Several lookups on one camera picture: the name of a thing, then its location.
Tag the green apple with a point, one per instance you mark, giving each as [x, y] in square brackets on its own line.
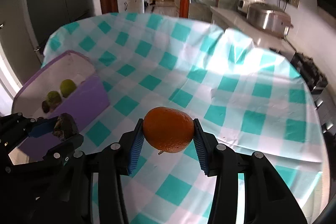
[53, 99]
[67, 86]

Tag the purple storage box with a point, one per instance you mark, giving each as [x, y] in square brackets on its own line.
[84, 104]

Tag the teal white checkered tablecloth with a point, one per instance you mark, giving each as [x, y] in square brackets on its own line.
[250, 98]

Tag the orange tangerine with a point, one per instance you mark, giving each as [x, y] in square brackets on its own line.
[168, 130]

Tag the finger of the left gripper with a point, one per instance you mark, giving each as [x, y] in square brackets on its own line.
[62, 152]
[43, 127]

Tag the black gas stove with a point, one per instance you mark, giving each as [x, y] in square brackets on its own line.
[316, 81]

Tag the dark passion fruit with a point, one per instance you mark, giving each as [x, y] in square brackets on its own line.
[65, 127]
[45, 107]

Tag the white kitchen counter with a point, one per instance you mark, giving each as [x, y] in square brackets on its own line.
[232, 19]

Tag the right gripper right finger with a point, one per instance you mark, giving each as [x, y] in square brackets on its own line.
[267, 199]

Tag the silver rice cooker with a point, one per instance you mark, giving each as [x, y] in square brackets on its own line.
[269, 18]

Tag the white microwave oven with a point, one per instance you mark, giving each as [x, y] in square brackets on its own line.
[242, 5]

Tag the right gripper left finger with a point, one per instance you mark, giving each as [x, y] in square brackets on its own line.
[118, 159]

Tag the grey refrigerator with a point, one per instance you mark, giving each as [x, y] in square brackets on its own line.
[44, 3]

